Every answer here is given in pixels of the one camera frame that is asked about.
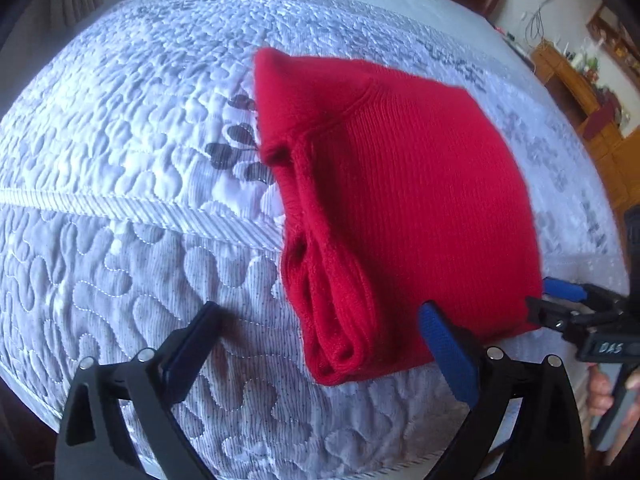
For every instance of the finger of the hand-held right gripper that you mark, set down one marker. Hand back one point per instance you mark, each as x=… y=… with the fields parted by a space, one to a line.
x=562 y=287
x=550 y=312

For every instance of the white quilted mattress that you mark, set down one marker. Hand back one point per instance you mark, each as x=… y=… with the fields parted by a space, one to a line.
x=125 y=135

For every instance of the red knit sweater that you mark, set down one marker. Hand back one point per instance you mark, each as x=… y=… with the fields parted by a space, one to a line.
x=400 y=185

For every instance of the person's right hand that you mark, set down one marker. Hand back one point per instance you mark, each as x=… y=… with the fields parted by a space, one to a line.
x=599 y=390

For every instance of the dark red cloth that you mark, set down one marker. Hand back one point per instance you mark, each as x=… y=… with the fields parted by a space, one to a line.
x=600 y=122

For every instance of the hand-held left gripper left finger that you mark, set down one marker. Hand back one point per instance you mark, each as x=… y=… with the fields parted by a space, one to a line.
x=192 y=350

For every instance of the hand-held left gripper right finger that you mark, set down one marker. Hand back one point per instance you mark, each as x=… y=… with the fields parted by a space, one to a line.
x=450 y=355

